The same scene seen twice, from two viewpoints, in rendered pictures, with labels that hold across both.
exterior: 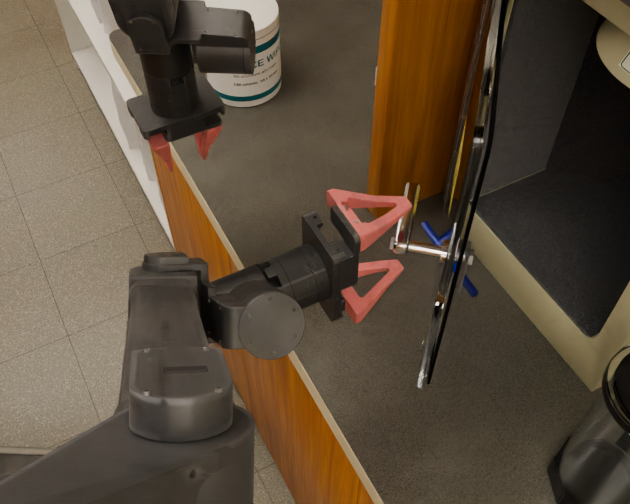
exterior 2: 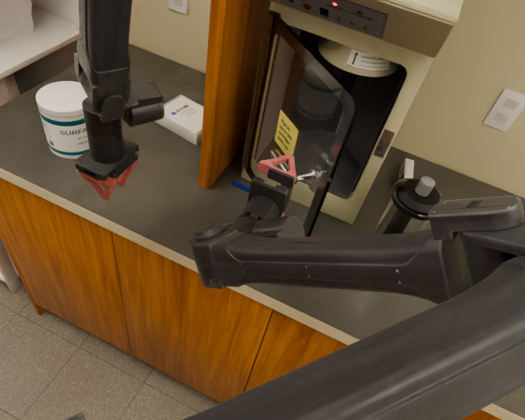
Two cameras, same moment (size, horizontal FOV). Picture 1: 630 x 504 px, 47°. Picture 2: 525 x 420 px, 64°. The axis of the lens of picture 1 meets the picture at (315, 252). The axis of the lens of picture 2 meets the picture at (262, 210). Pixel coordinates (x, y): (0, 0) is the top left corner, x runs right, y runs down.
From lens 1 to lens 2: 0.38 m
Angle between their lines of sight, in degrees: 31
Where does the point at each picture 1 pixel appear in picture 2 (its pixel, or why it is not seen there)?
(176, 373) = (478, 205)
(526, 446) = not seen: hidden behind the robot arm
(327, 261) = (278, 197)
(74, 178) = not seen: outside the picture
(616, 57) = (341, 61)
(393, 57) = (217, 92)
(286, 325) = (298, 232)
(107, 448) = (517, 233)
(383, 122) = (212, 131)
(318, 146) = (148, 163)
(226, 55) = (150, 110)
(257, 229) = (149, 221)
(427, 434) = not seen: hidden behind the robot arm
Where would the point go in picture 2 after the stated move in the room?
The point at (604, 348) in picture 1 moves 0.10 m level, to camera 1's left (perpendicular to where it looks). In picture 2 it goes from (357, 200) to (328, 216)
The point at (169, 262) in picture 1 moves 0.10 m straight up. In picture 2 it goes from (215, 230) to (221, 180)
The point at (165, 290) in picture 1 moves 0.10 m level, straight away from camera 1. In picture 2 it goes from (242, 239) to (183, 203)
